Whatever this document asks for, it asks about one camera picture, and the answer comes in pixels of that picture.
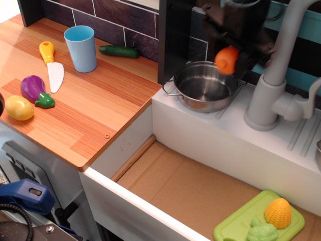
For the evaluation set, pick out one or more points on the yellow toy corn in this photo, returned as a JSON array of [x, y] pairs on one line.
[[279, 213]]

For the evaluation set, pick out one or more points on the green toy cucumber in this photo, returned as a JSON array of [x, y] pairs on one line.
[[119, 51]]

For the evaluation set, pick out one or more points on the light green toy broccoli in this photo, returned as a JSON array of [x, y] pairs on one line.
[[262, 231]]

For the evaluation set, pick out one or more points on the yellow handled toy knife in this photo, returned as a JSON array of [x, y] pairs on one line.
[[55, 69]]

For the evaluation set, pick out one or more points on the purple toy eggplant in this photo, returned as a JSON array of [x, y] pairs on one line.
[[33, 89]]

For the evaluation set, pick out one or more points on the grey toy faucet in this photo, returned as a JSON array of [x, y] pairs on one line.
[[269, 99]]

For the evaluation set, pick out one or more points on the green plastic cutting board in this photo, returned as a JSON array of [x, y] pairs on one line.
[[238, 224]]

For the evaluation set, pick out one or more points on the blue clamp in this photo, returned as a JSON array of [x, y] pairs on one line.
[[28, 195]]

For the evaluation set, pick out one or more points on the stainless steel pot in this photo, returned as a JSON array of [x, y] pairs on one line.
[[200, 87]]

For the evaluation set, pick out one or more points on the light blue plastic cup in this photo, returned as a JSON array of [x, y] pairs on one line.
[[81, 45]]

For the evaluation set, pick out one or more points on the orange toy carrot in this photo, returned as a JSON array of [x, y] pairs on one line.
[[225, 60]]

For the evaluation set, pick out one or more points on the black vertical post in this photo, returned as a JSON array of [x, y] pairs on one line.
[[174, 36]]

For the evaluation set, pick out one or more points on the yellow toy potato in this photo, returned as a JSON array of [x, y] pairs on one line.
[[19, 108]]

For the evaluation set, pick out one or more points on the grey toy oven front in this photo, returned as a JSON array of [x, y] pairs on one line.
[[17, 165]]

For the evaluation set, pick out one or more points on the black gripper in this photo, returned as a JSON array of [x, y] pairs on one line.
[[240, 26]]

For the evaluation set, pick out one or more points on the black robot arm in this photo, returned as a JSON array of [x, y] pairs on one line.
[[239, 24]]

